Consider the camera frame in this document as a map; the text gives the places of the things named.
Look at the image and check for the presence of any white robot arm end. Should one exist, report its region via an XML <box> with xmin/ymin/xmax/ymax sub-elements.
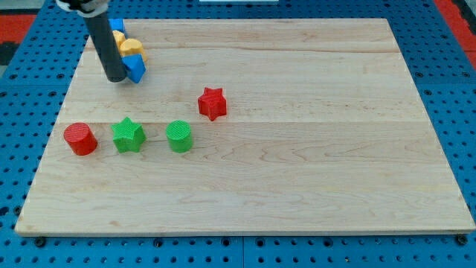
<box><xmin>56</xmin><ymin>0</ymin><xmax>109</xmax><ymax>18</ymax></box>

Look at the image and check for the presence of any red cylinder block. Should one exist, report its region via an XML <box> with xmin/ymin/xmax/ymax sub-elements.
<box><xmin>63</xmin><ymin>123</ymin><xmax>97</xmax><ymax>156</ymax></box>

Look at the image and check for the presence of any blue triangle block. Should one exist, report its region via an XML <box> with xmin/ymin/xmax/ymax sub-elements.
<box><xmin>122</xmin><ymin>54</ymin><xmax>146</xmax><ymax>83</ymax></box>

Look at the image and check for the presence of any red star block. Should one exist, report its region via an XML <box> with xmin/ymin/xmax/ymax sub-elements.
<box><xmin>198</xmin><ymin>87</ymin><xmax>228</xmax><ymax>121</ymax></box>

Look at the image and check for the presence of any green star block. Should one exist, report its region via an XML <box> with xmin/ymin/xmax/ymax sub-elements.
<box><xmin>111</xmin><ymin>117</ymin><xmax>147</xmax><ymax>153</ymax></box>

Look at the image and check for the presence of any yellow hexagon block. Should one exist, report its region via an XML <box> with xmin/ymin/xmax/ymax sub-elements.
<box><xmin>119</xmin><ymin>39</ymin><xmax>148</xmax><ymax>62</ymax></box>

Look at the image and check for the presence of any blue cube block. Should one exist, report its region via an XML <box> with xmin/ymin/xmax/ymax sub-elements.
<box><xmin>109</xmin><ymin>19</ymin><xmax>126</xmax><ymax>35</ymax></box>

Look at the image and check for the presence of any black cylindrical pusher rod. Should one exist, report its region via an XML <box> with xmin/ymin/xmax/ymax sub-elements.
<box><xmin>84</xmin><ymin>12</ymin><xmax>126</xmax><ymax>83</ymax></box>

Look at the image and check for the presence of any green cylinder block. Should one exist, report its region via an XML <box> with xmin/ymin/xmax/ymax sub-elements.
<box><xmin>166</xmin><ymin>120</ymin><xmax>193</xmax><ymax>153</ymax></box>

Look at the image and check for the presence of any yellow block behind rod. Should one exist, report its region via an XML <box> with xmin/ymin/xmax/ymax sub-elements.
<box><xmin>112</xmin><ymin>30</ymin><xmax>126</xmax><ymax>48</ymax></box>

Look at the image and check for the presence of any light wooden board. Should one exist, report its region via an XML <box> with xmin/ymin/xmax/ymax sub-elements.
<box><xmin>16</xmin><ymin>19</ymin><xmax>475</xmax><ymax>237</ymax></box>

